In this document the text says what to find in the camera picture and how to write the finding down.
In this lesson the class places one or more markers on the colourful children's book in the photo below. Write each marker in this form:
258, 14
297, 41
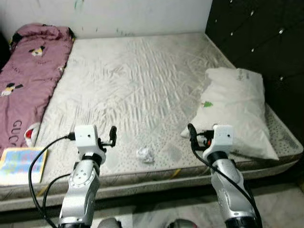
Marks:
21, 166

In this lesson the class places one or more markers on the white paper ball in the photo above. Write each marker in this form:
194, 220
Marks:
145, 155

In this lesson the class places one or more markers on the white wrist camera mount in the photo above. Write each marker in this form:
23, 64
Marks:
87, 137
223, 137

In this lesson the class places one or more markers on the pink cartoon print blanket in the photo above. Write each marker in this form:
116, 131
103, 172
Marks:
28, 80

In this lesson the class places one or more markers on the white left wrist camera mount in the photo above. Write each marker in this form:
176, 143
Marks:
87, 137

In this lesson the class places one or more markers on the black tufted headboard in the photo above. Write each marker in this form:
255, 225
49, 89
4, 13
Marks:
266, 47

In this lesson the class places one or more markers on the grey robot leg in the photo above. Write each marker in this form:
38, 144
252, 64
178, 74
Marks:
109, 223
182, 224

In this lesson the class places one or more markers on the grey quilted mattress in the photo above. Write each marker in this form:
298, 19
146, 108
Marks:
142, 85

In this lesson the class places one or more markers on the white pillow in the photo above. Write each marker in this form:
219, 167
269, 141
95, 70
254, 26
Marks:
232, 109

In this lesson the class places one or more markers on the grey robot right leg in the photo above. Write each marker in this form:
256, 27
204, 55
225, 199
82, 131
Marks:
182, 224

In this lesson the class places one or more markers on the grey robot left leg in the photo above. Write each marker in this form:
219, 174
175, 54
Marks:
109, 223

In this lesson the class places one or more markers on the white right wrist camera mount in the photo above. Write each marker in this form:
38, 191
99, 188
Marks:
223, 137

